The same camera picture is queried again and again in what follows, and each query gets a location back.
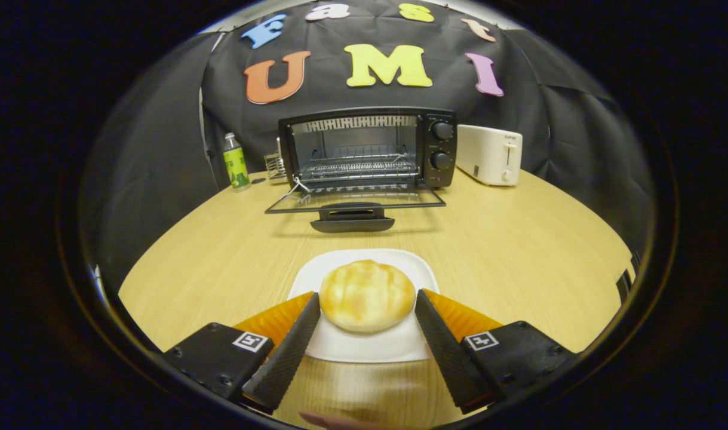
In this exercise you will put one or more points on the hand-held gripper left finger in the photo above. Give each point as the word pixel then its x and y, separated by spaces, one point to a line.
pixel 286 355

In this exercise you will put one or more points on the white pop-up toaster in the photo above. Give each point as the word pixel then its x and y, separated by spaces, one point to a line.
pixel 486 155

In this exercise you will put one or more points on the white square plate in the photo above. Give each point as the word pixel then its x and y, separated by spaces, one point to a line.
pixel 364 347

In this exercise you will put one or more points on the black toaster oven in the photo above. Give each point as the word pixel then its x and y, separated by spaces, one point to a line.
pixel 441 143

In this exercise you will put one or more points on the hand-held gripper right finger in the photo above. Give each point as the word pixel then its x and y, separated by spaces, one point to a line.
pixel 447 355

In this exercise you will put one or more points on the black chair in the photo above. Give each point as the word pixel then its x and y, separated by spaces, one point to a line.
pixel 625 286

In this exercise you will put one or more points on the round golden bread bun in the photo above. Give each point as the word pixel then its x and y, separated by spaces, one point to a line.
pixel 366 295

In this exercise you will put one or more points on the green label plastic bottle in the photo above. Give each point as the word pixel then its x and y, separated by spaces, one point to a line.
pixel 236 166

